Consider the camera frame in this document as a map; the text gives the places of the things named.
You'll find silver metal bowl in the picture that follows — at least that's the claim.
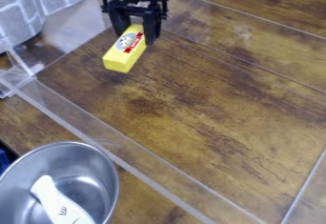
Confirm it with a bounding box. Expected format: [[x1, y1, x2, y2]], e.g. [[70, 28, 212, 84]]
[[0, 141, 121, 224]]

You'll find clear acrylic barrier wall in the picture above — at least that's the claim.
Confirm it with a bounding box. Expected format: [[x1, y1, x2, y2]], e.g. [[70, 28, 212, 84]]
[[0, 0, 326, 224]]

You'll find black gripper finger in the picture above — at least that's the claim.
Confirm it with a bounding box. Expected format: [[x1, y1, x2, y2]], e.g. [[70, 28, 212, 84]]
[[143, 11, 162, 45], [109, 10, 131, 36]]

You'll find yellow butter block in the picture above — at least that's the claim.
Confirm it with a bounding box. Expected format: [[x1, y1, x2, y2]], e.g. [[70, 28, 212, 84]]
[[102, 24, 147, 73]]

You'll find white toy fish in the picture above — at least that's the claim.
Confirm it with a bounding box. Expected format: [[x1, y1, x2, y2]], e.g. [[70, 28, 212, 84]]
[[31, 175, 95, 224]]

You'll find grey brick pattern cloth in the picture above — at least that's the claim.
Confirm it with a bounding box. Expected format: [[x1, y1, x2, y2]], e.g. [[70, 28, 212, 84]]
[[0, 0, 82, 54]]

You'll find blue object at edge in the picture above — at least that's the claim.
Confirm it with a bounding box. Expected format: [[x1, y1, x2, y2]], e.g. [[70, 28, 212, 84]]
[[0, 149, 11, 174]]

